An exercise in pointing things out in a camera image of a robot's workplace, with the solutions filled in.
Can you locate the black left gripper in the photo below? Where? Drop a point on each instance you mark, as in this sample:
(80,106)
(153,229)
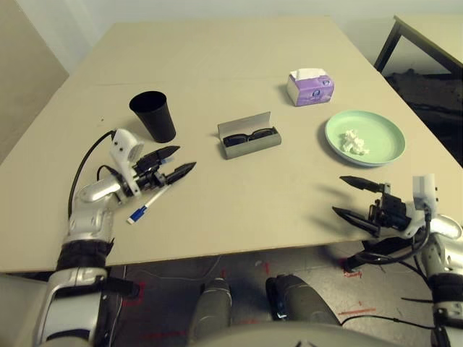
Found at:
(148,175)

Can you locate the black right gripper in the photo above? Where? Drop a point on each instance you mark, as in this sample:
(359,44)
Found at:
(390,211)

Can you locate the white tissue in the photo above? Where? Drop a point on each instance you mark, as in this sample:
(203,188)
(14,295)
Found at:
(352,141)

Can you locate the white marker with blue cap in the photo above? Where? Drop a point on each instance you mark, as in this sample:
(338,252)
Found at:
(136,215)

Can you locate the black sunglasses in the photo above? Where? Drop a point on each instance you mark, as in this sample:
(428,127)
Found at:
(235,139)

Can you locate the green plate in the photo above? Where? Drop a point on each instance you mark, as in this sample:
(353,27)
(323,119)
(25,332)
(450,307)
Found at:
(383,133)

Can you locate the grey glasses case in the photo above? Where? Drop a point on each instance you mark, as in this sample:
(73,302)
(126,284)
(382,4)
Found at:
(253,148)

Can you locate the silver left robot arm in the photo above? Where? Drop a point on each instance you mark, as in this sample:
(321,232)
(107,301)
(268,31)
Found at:
(87,224)

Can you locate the black plastic cup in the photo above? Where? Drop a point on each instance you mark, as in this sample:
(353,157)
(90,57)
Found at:
(157,123)

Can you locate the grey robot right leg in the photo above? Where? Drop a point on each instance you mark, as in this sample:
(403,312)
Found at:
(300,300)

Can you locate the grey robot leg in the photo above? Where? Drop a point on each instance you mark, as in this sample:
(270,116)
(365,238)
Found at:
(211,303)
(300,300)

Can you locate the purple tissue pack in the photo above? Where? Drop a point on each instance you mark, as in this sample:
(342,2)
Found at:
(311,94)

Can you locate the grey robot left leg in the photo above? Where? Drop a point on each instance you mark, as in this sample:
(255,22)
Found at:
(211,303)

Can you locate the grey robot torso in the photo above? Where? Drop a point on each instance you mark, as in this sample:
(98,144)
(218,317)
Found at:
(289,336)

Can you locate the beige side table black legs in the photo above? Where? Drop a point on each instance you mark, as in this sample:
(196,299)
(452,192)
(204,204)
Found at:
(434,32)

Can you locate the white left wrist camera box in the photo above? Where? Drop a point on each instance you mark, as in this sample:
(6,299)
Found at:
(124,150)

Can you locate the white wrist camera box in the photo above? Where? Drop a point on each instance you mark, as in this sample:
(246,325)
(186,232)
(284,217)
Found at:
(124,150)
(423,188)

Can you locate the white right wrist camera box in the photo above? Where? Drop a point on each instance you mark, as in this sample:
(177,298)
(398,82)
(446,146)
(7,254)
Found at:
(423,188)

